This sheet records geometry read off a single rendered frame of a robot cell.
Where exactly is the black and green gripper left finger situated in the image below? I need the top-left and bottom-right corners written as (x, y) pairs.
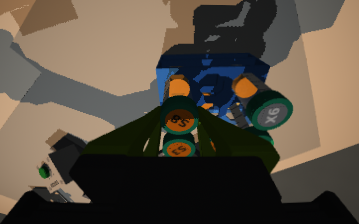
top-left (80, 106), bottom-right (162, 156)

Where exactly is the beige tube rack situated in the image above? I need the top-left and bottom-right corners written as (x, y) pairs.
top-left (32, 188), bottom-right (69, 202)

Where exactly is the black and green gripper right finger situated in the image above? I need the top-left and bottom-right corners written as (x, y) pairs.
top-left (197, 106), bottom-right (280, 173)

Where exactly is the sample tube with orange liquid and dark green cap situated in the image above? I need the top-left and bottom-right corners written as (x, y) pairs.
top-left (160, 75), bottom-right (199, 135)

